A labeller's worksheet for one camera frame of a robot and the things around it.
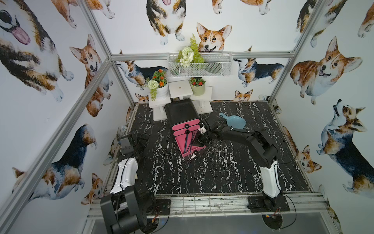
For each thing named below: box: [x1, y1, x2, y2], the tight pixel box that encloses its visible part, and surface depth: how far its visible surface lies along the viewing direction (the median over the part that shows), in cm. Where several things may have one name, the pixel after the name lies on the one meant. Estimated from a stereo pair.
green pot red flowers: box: [189, 77, 206, 97], surface depth 100 cm
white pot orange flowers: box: [148, 68, 169, 101], surface depth 95 cm
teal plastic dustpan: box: [219, 112, 247, 130], surface depth 112 cm
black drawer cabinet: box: [164, 98, 202, 137], surface depth 94 cm
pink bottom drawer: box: [174, 131, 207, 157], surface depth 97 cm
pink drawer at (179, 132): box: [173, 125, 201, 137], surface depth 94 cm
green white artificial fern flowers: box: [176, 33, 205, 68], surface depth 82 cm
